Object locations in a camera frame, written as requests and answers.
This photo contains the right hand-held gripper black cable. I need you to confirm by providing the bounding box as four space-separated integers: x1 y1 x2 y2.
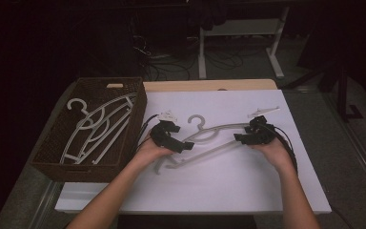
260 122 299 176

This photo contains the dark hanging cloth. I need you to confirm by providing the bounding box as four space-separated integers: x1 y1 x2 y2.
187 0 231 31

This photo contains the person's left hand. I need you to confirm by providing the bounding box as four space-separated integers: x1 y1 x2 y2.
131 133 174 173

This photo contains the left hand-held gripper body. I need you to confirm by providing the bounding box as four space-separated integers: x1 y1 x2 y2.
150 110 183 155

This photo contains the light wooden table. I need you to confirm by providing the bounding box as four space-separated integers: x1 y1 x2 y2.
142 78 279 94

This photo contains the white board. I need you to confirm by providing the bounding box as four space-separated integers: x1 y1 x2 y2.
54 89 333 215

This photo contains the brown woven basket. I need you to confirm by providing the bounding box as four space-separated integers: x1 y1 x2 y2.
30 76 148 184

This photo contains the black metal stand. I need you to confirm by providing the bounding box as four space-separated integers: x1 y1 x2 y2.
282 60 365 123

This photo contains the tangle of floor cables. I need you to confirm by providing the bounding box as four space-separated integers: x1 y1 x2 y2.
132 32 268 81

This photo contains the white desk frame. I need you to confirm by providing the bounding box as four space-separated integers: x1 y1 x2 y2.
198 6 291 80

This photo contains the person's right hand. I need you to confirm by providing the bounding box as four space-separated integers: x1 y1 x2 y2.
250 137 296 177

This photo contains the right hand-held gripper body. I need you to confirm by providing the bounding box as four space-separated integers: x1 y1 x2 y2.
246 106 282 146

